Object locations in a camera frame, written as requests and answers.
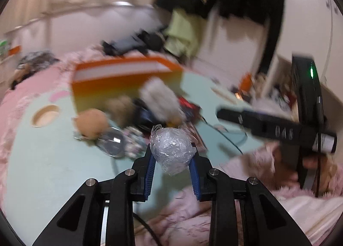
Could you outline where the black cable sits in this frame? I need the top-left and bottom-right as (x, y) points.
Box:
(132, 212), (162, 246)

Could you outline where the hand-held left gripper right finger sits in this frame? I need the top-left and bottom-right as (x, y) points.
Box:
(188, 143), (313, 246)

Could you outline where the person's right hand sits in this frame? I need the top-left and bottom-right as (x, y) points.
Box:
(273, 152), (337, 191)

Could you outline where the pile of patterned clothes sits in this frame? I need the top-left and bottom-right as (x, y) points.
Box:
(11, 51), (59, 88)

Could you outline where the beige fluffy plush toy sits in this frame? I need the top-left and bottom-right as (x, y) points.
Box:
(107, 96), (137, 128)

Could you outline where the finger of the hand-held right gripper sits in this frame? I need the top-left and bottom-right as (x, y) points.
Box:
(217, 107), (304, 144)

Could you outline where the round brown plush toy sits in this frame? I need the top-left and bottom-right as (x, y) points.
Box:
(74, 109), (110, 140)

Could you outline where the small patterned card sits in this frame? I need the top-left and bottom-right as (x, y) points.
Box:
(125, 127), (146, 158)

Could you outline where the dark blue pouch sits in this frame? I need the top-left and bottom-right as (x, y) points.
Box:
(134, 101), (161, 130)

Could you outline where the white fluffy plush toy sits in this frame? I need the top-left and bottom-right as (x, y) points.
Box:
(139, 77), (183, 126)

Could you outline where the orange cardboard box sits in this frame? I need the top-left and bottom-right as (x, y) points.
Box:
(71, 56), (185, 115)

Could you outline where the orange bottle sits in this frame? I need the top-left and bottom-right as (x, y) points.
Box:
(241, 74), (252, 94)

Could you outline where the hanging light green garment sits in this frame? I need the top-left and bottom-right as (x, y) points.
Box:
(163, 10), (204, 57)

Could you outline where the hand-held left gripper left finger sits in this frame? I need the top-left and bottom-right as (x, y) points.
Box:
(32, 144), (157, 246)

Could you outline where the plastic-wrapped silver ball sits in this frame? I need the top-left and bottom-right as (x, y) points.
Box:
(150, 125), (195, 176)

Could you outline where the red packet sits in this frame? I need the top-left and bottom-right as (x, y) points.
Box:
(178, 97), (201, 122)

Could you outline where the clear plastic ball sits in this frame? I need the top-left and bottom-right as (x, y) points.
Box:
(98, 127), (126, 158)

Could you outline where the pink bed cover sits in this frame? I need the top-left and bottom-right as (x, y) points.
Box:
(0, 48), (108, 204)

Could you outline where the fluffy light pink duvet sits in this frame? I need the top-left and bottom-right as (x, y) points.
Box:
(134, 141), (343, 246)

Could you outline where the pile of black clothes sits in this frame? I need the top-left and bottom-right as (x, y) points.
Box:
(102, 30), (167, 56)

